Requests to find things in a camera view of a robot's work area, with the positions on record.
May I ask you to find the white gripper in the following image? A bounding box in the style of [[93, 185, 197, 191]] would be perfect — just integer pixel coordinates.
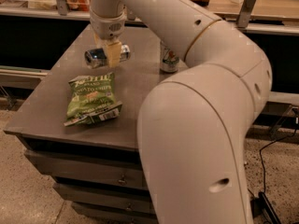
[[90, 10, 126, 67]]

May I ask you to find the blue silver redbull can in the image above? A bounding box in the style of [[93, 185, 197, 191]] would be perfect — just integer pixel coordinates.
[[84, 44, 131, 69]]

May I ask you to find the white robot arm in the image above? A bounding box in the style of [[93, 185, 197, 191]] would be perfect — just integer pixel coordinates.
[[90, 0, 272, 224]]

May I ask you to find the white green 7up can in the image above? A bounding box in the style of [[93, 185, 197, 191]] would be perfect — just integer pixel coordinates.
[[160, 42, 179, 73]]

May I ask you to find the green potato chips bag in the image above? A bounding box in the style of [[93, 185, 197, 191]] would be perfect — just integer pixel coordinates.
[[64, 73, 122, 127]]

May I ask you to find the black floor power box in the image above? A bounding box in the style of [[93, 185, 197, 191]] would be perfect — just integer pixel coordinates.
[[250, 191, 282, 224]]

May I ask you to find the grey metal bracket left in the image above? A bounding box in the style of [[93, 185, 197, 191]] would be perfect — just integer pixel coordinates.
[[50, 0, 70, 17]]

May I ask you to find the grey metal bracket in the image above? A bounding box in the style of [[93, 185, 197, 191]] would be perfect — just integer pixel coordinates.
[[236, 0, 256, 29], [50, 0, 70, 17]]

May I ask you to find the grey metal bracket right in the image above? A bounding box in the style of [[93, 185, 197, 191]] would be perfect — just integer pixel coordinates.
[[236, 0, 256, 29]]

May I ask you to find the black floor cable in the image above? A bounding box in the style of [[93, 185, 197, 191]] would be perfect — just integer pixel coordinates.
[[247, 109, 299, 210]]

